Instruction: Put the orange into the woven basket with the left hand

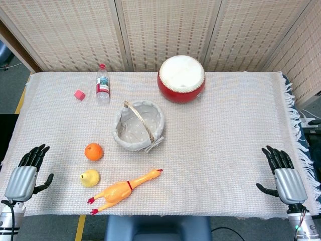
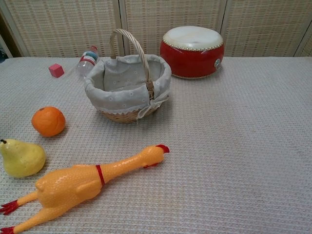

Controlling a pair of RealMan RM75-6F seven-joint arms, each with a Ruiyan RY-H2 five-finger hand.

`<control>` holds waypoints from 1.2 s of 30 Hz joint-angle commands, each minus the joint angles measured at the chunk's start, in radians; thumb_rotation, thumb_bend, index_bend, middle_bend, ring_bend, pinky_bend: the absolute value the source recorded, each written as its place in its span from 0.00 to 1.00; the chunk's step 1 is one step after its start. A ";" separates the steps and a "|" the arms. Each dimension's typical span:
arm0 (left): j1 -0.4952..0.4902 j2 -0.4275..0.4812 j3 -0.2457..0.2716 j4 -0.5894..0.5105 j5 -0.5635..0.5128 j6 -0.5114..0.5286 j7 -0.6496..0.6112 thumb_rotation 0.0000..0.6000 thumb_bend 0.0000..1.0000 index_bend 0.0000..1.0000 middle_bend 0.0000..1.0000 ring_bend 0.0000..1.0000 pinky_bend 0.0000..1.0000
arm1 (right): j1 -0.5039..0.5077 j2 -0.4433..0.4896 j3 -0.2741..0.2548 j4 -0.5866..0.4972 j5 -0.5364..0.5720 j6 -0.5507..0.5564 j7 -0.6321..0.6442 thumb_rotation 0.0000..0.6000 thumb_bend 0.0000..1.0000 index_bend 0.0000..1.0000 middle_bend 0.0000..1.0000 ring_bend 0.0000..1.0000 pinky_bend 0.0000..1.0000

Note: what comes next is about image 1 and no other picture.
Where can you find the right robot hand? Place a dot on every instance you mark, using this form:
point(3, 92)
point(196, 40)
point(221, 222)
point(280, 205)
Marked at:
point(289, 183)

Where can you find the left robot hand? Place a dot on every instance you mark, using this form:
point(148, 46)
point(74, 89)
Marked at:
point(21, 180)

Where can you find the orange fruit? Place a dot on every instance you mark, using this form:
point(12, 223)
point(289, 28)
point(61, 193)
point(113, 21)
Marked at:
point(93, 151)

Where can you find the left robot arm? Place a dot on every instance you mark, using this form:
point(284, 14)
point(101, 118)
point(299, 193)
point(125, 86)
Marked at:
point(10, 221)

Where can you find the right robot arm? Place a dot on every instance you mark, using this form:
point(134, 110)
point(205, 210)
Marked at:
point(303, 223)

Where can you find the white woven tablecloth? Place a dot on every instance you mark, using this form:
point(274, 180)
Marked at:
point(200, 150)

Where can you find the grey fabric-lined wicker basket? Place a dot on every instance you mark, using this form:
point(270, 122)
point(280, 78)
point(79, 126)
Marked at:
point(138, 126)

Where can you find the white power strip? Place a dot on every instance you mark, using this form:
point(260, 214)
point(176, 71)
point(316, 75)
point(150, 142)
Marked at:
point(309, 122)

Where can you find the yellow pear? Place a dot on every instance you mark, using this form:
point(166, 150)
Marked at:
point(89, 177)

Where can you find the yellow rubber chicken toy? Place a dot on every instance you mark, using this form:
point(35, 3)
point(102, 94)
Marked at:
point(120, 190)

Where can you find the pink cube block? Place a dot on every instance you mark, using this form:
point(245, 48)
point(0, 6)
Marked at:
point(79, 95)

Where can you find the clear plastic water bottle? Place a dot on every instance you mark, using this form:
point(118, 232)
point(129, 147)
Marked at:
point(103, 85)

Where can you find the red drum with white skin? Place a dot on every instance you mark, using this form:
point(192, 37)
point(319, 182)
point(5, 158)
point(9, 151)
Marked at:
point(181, 79)

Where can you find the bamboo folding screen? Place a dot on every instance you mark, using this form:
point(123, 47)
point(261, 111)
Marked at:
point(160, 32)

